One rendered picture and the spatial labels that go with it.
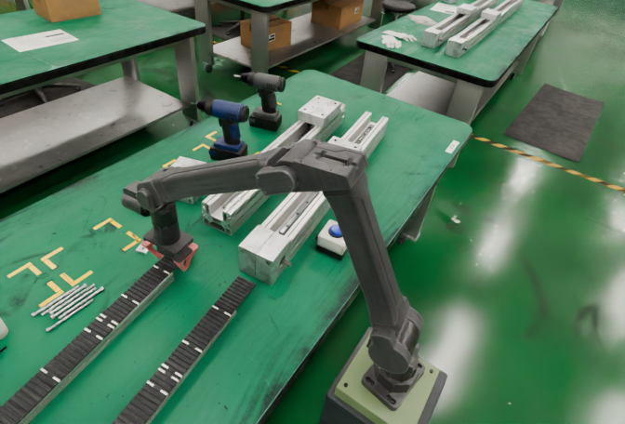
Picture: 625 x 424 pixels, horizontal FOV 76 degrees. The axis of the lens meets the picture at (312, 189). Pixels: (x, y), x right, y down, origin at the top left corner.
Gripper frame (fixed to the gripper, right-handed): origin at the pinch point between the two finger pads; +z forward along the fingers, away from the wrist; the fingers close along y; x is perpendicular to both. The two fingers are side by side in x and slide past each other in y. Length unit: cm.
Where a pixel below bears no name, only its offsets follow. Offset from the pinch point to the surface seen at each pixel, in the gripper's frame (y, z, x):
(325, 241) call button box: -30.6, -2.0, -25.5
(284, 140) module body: 2, -5, -59
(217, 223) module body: 1.1, 2.8, -19.1
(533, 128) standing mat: -104, 79, -321
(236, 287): -18.5, -0.4, -1.5
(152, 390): -18.9, -0.4, 26.3
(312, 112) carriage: 0, -9, -76
